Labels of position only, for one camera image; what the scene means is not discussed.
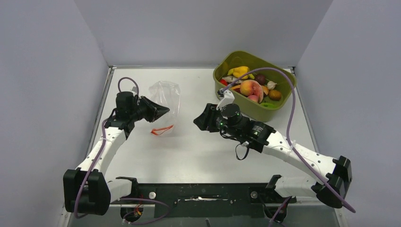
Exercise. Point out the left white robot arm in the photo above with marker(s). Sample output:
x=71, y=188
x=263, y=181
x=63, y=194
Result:
x=86, y=190

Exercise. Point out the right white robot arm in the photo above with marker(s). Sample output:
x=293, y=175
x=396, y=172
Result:
x=328, y=179

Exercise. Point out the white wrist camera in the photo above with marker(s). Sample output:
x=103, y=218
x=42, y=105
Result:
x=135, y=90
x=227, y=98

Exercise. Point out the peach fruit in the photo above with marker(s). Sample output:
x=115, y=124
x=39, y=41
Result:
x=252, y=88

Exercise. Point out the dark purple plum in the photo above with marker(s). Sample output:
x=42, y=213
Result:
x=261, y=79

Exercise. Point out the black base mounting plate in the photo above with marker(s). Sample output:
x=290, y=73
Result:
x=204, y=200

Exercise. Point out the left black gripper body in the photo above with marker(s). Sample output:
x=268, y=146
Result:
x=138, y=111

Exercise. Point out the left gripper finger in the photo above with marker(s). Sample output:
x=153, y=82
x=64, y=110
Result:
x=154, y=107
x=159, y=112

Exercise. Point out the clear zip bag orange zipper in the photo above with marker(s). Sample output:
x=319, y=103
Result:
x=167, y=94

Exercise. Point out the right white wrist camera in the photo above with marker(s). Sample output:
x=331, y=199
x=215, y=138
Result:
x=227, y=98

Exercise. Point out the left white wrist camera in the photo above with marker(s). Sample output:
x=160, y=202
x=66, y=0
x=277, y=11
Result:
x=135, y=90

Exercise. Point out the red chili pepper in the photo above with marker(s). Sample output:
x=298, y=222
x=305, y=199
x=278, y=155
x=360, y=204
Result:
x=223, y=82

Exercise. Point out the white garlic bulb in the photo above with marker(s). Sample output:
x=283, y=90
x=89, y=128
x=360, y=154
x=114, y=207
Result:
x=271, y=85

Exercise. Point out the brown kiwi fruit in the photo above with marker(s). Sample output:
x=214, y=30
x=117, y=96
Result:
x=275, y=95

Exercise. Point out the olive green plastic bin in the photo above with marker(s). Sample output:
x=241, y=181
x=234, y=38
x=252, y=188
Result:
x=274, y=73

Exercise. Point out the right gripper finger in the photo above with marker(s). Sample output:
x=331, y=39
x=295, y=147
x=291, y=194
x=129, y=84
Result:
x=202, y=118
x=202, y=125

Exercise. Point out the yellow bell pepper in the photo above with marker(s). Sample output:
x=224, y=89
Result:
x=238, y=71

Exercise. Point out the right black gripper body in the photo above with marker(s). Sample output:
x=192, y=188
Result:
x=216, y=117

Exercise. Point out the green toy food piece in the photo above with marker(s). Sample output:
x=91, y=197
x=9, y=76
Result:
x=269, y=105

